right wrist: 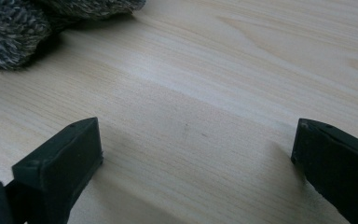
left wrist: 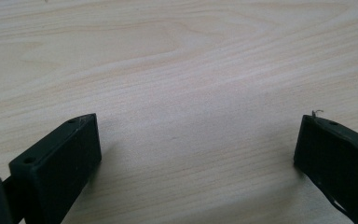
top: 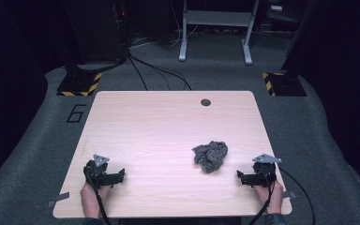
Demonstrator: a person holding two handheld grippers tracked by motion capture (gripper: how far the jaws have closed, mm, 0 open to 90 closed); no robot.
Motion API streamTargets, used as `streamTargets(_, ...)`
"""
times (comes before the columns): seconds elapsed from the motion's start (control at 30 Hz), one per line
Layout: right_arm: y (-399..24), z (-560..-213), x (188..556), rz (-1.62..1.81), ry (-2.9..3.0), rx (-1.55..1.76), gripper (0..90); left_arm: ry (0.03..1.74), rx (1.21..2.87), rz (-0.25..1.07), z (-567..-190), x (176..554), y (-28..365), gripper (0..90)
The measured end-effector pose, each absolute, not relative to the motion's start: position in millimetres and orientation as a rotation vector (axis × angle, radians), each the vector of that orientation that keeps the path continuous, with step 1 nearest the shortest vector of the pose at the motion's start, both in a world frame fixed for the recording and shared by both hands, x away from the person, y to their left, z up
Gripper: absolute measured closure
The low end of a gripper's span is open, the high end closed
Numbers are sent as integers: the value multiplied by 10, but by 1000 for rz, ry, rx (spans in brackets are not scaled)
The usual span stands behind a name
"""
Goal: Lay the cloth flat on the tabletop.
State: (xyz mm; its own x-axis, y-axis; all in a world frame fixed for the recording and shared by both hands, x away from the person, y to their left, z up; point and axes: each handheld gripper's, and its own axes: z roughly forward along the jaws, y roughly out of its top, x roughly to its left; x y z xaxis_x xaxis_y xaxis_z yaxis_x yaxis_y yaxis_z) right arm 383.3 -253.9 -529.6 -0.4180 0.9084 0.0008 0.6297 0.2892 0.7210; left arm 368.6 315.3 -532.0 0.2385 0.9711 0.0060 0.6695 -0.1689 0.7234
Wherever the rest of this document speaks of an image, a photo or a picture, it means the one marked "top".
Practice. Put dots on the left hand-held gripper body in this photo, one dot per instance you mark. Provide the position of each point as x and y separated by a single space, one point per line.
94 172

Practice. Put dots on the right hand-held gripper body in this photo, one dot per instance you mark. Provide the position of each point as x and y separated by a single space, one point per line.
265 174

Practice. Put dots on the grey towel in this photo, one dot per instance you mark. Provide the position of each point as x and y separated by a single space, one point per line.
210 156

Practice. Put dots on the person's right hand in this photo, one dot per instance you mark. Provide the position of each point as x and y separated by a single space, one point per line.
275 197

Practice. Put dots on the person's left hand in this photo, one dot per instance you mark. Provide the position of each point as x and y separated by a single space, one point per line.
90 200

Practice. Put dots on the grey tape strip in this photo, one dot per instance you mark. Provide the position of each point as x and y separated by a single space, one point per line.
57 199
289 195

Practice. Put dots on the black stand with striped base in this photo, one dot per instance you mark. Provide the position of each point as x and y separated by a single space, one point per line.
286 84
78 84

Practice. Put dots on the black cabinet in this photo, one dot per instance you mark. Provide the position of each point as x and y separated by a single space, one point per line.
97 28

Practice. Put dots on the white desk frame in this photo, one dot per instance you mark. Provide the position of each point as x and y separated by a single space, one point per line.
215 18

